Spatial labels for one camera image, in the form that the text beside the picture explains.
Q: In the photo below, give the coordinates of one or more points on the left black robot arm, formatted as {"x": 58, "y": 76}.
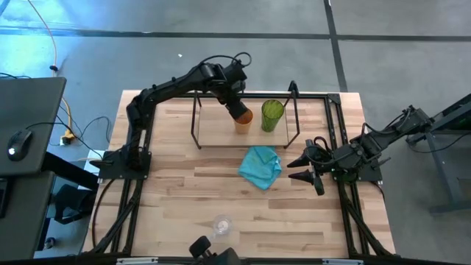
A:
{"x": 165, "y": 86}

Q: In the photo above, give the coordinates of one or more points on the blue cloth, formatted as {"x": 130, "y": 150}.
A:
{"x": 261, "y": 171}

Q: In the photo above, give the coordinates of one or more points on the black computer mouse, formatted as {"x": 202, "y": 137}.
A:
{"x": 18, "y": 145}

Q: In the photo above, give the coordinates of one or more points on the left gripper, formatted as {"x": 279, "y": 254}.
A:
{"x": 230, "y": 82}

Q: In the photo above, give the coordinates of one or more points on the orange-yellow plastic cup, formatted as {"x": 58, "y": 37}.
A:
{"x": 243, "y": 127}

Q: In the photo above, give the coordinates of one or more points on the black desk support frame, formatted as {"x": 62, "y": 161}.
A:
{"x": 73, "y": 202}

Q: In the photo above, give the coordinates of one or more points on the grey desk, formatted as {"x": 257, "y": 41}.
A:
{"x": 29, "y": 110}

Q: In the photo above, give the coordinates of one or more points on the black caster wheel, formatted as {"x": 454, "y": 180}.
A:
{"x": 49, "y": 243}

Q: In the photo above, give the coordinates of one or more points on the silver metal bracket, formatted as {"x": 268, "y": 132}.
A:
{"x": 136, "y": 261}
{"x": 342, "y": 262}

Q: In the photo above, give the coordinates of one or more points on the small black plug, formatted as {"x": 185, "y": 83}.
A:
{"x": 53, "y": 67}

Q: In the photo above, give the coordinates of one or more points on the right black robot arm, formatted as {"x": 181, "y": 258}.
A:
{"x": 379, "y": 140}

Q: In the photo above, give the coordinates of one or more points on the small clear plastic cup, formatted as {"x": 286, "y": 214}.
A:
{"x": 222, "y": 225}

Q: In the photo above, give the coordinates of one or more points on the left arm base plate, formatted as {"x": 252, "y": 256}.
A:
{"x": 114, "y": 168}

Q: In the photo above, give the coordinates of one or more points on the tall green plastic cup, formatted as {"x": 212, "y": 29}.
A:
{"x": 271, "y": 117}

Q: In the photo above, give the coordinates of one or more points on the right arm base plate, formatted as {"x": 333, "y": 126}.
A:
{"x": 373, "y": 175}

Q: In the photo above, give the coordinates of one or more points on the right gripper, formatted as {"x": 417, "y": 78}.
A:
{"x": 322, "y": 160}

